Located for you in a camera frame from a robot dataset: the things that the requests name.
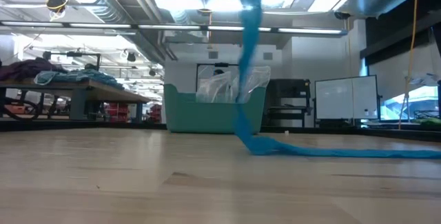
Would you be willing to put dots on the blue elastic bandage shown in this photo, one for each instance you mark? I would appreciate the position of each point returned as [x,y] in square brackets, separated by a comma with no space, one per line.
[249,45]

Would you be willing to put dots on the green plastic bin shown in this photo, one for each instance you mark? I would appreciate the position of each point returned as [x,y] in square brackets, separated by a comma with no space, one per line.
[206,117]

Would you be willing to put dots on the red storage bins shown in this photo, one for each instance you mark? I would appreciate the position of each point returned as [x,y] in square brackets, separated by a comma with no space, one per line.
[117,110]
[155,112]

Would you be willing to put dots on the black shelving cart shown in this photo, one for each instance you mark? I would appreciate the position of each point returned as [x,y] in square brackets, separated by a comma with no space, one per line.
[287,89]

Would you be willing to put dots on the long ceiling light bar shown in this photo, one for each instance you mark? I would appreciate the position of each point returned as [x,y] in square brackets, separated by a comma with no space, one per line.
[172,27]

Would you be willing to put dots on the wooden workbench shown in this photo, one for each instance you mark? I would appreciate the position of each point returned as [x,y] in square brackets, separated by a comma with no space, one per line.
[103,94]

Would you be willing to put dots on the white whiteboard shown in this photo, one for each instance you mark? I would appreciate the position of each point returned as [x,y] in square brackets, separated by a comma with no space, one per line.
[344,96]

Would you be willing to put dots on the teal cloth pile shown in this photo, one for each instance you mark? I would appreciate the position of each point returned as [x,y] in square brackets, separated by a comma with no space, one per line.
[79,76]

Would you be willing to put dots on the purple cloth pile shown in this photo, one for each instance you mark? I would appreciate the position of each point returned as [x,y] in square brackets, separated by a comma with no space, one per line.
[27,69]

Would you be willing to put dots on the green cloth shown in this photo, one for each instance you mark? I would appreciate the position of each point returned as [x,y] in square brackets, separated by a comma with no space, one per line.
[430,120]

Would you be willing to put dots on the black overhead camera rig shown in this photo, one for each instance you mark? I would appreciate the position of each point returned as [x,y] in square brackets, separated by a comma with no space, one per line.
[74,54]

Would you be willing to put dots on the black table rig frame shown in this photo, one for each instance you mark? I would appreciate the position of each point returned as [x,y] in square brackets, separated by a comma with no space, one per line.
[69,125]

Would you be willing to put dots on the black ceiling camera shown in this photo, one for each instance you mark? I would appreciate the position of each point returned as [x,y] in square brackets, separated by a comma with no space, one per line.
[56,1]

